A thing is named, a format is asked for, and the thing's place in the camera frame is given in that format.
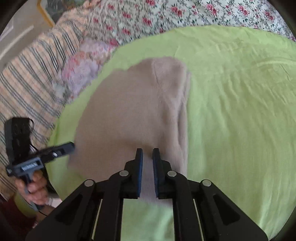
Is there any beige knit sweater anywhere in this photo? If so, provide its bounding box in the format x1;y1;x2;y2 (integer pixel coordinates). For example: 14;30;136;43
68;57;191;203

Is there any person's left forearm sleeve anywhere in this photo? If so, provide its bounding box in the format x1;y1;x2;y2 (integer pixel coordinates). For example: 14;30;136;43
1;194;55;233

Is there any person's left hand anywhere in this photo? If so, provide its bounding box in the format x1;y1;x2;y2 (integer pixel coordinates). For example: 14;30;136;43
15;170;48;205

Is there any plaid blanket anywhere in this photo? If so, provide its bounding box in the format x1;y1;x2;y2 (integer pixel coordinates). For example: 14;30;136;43
1;4;90;199

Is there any pastel floral pillow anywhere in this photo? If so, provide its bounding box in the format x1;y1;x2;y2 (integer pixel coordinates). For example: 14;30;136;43
53;38;117;103

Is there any green bed sheet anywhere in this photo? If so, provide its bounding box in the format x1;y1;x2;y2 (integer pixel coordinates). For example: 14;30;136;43
49;26;295;239

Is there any framed landscape picture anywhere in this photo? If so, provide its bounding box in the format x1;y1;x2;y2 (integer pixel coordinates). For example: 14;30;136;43
37;0;84;27

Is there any floral quilt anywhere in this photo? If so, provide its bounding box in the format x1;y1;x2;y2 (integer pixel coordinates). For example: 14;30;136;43
86;0;296;47

